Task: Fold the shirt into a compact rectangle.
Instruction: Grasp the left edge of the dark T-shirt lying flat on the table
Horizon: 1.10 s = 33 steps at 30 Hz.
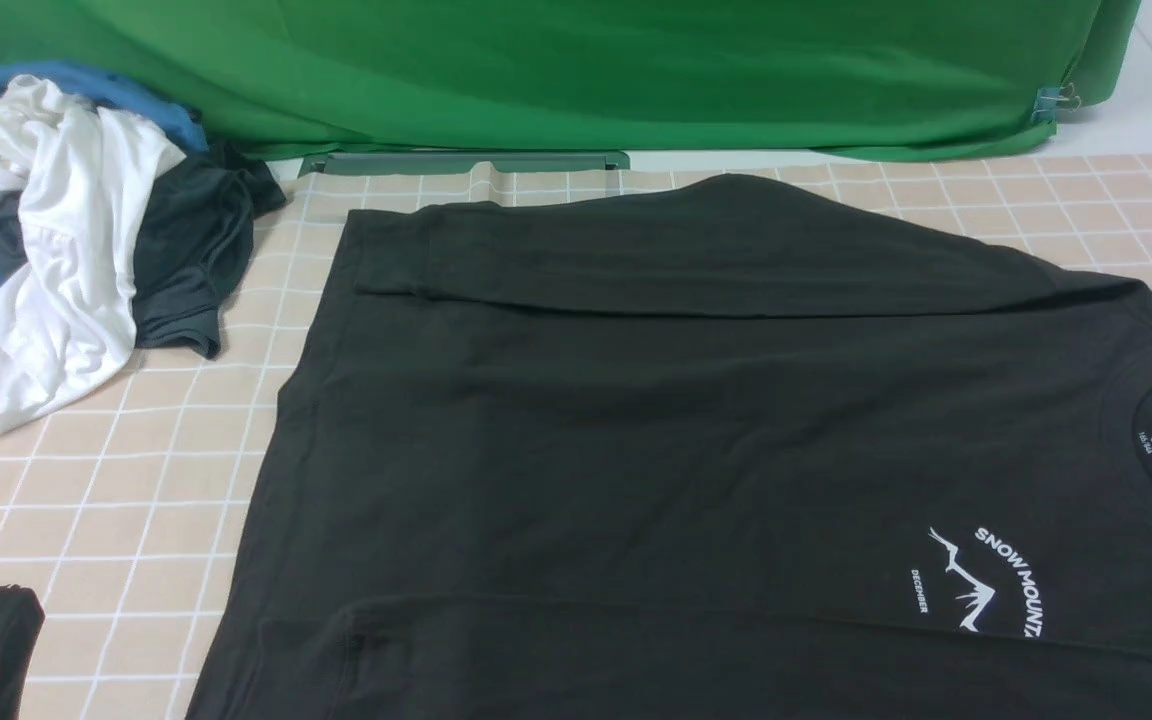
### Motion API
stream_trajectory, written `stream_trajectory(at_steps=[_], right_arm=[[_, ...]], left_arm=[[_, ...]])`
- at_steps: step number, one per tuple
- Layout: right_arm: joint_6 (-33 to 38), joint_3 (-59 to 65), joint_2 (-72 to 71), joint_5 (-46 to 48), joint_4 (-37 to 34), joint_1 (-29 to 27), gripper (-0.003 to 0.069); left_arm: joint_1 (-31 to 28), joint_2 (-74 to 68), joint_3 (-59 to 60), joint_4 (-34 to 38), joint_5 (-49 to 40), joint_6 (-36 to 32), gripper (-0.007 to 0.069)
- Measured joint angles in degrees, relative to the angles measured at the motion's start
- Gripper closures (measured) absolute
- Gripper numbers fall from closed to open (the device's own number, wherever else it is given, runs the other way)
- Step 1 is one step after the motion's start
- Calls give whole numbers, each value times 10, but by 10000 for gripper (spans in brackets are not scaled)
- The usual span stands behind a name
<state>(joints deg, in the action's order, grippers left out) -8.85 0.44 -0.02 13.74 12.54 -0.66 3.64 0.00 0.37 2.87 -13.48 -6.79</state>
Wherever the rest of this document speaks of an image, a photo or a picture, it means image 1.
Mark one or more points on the dark gray long-sleeve top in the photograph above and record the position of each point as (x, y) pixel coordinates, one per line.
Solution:
(733, 451)

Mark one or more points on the checkered beige tablecloth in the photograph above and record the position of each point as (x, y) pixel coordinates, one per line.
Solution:
(123, 511)

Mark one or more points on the blue crumpled garment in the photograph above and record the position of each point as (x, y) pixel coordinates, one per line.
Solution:
(86, 90)

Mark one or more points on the dark teal crumpled garment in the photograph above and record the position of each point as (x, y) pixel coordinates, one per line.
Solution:
(195, 244)

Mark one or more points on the white crumpled garment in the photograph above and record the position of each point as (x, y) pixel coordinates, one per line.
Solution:
(66, 324)

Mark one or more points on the green backdrop cloth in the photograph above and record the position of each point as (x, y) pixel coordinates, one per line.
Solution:
(870, 80)

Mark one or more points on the green metal stand base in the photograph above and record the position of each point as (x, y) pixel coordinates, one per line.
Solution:
(450, 163)

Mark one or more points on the blue binder clip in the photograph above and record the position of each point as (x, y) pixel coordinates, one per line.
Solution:
(1050, 101)

